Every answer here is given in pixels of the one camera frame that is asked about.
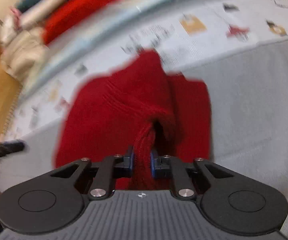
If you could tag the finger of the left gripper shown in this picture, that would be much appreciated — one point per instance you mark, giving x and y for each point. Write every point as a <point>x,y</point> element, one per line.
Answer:
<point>10,147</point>

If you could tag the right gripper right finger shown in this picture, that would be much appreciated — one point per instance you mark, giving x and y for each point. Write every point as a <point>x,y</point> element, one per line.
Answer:
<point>170,167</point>

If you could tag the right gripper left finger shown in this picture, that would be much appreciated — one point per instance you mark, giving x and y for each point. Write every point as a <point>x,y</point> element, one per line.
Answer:
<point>108,171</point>

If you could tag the dark red knit sweater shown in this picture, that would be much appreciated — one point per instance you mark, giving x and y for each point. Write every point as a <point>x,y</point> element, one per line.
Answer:
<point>141,107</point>

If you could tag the cream folded blanket stack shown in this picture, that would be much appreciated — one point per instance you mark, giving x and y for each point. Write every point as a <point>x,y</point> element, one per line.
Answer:
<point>25,56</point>

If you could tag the white folded bedding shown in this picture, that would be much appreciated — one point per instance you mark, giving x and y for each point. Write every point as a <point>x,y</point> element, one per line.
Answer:
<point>29,18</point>

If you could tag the pink cloth item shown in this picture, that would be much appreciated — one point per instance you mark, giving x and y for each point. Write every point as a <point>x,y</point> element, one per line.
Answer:
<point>16,16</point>

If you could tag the bright red folded blanket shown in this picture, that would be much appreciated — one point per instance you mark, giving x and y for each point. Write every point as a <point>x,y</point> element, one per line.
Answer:
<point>70,14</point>

